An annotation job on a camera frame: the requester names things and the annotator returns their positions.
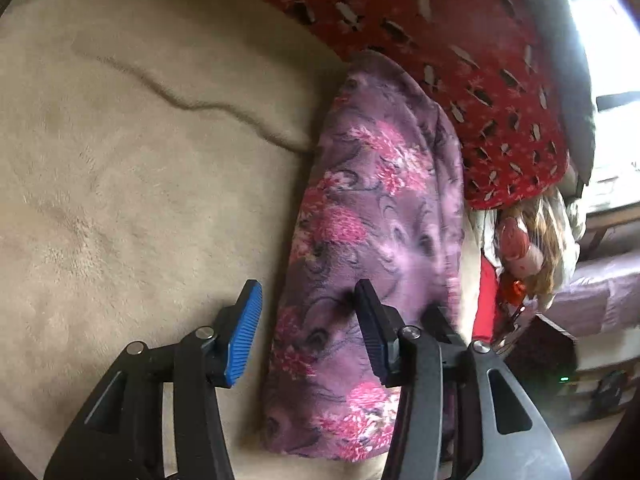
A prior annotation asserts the purple floral garment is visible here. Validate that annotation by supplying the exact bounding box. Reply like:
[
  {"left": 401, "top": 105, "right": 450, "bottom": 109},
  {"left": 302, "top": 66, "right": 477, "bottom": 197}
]
[{"left": 264, "top": 51, "right": 464, "bottom": 462}]

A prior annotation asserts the red cloth beside bed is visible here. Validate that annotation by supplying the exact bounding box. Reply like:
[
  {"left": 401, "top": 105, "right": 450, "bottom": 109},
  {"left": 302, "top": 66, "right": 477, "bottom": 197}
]
[{"left": 472, "top": 255, "right": 499, "bottom": 344}]

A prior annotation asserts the dark wooden box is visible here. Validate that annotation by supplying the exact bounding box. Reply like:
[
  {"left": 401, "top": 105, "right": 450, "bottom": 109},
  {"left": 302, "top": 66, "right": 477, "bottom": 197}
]
[{"left": 503, "top": 314, "right": 577, "bottom": 406}]

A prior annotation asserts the doll with blonde hair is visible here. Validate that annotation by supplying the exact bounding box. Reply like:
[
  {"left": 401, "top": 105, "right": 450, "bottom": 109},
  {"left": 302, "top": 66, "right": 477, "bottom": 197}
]
[{"left": 470, "top": 186, "right": 586, "bottom": 311}]

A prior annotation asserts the beige fleece blanket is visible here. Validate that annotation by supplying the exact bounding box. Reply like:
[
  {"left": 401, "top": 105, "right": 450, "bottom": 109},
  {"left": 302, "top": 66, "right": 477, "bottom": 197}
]
[{"left": 0, "top": 0, "right": 482, "bottom": 480}]

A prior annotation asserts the red patterned blanket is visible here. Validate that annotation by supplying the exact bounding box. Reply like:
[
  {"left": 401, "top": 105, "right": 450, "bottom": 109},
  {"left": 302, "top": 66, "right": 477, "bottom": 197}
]
[{"left": 266, "top": 0, "right": 568, "bottom": 209}]

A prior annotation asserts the grey pillow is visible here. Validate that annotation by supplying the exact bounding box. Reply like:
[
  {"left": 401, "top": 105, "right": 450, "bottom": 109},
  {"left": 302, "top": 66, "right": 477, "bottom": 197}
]
[{"left": 525, "top": 0, "right": 596, "bottom": 185}]

